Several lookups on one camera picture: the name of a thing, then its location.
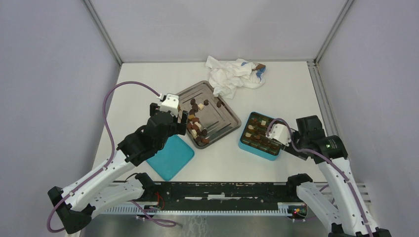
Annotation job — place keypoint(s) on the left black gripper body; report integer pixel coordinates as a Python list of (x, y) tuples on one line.
[(180, 127)]

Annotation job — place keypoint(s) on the teal chocolate box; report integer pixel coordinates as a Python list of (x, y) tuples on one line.
[(254, 140)]

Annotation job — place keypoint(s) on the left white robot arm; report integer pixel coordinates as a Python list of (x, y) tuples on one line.
[(75, 205)]

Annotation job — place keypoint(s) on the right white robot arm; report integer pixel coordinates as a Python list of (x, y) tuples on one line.
[(348, 215)]

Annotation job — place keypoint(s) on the teal box lid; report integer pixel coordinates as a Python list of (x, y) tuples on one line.
[(172, 158)]

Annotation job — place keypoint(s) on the steel tray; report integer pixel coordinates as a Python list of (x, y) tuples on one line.
[(213, 122)]

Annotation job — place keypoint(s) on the white crumpled cloth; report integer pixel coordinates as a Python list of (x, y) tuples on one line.
[(227, 76)]

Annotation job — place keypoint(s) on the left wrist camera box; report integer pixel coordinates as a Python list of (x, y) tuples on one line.
[(169, 103)]

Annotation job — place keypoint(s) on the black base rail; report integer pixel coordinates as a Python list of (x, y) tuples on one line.
[(219, 196)]

